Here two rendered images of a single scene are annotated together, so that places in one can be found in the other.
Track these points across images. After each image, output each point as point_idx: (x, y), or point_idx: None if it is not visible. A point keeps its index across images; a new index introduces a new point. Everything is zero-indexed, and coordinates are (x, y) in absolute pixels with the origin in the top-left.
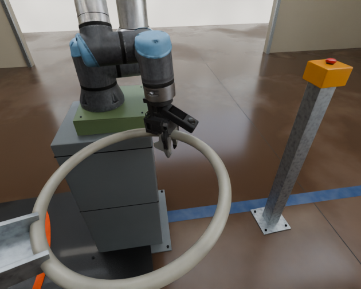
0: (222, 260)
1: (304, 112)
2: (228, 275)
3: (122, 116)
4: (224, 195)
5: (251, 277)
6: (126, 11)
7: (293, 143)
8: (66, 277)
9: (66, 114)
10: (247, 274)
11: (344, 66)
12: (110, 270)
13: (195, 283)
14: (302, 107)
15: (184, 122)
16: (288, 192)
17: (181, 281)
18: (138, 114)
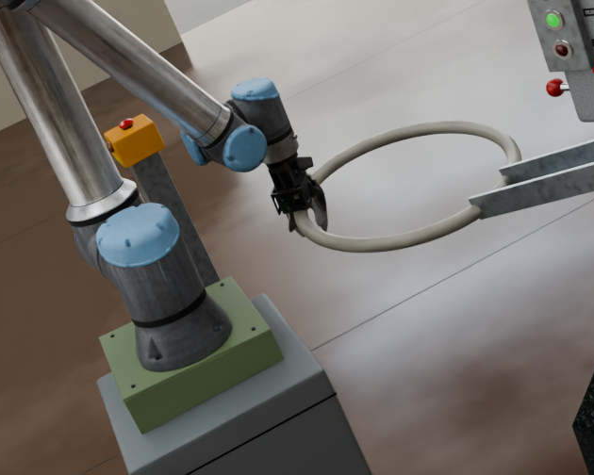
0: (398, 473)
1: (168, 202)
2: (424, 455)
3: (239, 295)
4: (398, 128)
5: (416, 429)
6: (109, 156)
7: (196, 256)
8: (512, 156)
9: (204, 430)
10: (413, 434)
11: (141, 117)
12: None
13: None
14: (157, 201)
15: (306, 156)
16: None
17: None
18: (228, 285)
